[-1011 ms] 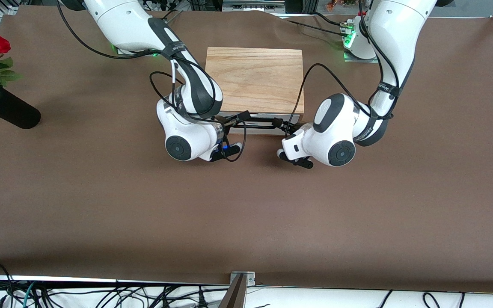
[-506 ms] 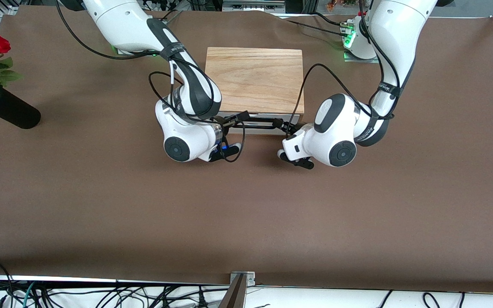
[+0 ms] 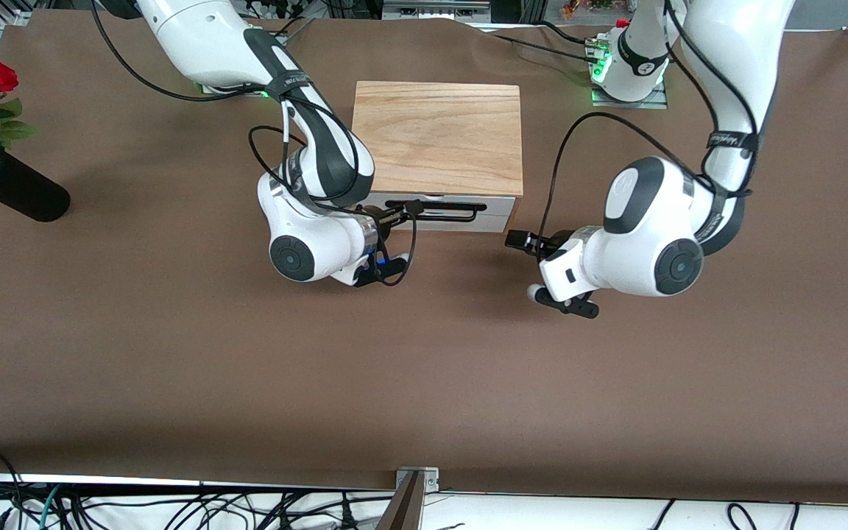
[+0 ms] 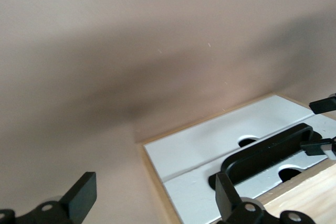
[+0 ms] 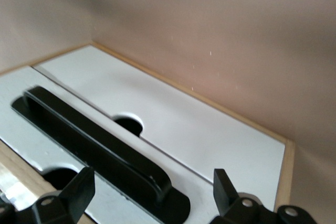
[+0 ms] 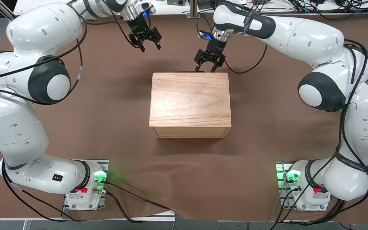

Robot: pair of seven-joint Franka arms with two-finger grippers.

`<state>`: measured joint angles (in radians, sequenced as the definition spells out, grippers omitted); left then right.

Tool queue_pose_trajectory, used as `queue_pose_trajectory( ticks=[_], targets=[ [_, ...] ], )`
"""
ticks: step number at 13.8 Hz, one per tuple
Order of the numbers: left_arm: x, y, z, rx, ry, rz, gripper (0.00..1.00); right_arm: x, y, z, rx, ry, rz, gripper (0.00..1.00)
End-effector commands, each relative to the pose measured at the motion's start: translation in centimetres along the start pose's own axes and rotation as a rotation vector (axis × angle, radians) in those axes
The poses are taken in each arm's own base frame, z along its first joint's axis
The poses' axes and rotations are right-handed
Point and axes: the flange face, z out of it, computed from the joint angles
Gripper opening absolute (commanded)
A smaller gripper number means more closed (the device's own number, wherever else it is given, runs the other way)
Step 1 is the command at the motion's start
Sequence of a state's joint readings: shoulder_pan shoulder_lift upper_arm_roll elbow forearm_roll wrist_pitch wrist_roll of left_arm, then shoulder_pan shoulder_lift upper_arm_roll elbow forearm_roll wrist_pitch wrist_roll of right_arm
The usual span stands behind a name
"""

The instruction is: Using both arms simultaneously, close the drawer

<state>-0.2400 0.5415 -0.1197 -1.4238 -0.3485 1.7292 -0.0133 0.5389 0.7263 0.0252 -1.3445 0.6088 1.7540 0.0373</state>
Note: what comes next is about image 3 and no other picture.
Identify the white-fronted wooden drawer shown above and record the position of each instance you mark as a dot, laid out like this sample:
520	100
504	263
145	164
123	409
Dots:
494	213

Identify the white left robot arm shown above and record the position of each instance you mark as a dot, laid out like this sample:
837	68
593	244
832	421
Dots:
637	258

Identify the wooden drawer cabinet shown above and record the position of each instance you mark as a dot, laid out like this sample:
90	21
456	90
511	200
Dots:
439	136

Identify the brown table cover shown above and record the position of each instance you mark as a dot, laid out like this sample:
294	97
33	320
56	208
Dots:
424	383

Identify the grey metal background device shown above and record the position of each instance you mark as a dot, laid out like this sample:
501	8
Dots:
435	10

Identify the orange background flowers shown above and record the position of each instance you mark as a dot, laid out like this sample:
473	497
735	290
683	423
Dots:
586	7

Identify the black cylindrical vase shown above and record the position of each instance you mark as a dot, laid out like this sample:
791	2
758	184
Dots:
19	193

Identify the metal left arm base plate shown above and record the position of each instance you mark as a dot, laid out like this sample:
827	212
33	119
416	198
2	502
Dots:
630	104

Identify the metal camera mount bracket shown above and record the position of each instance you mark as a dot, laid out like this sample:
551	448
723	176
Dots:
428	478

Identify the aluminium camera pole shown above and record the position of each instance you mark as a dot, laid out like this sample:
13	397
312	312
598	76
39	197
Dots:
403	508

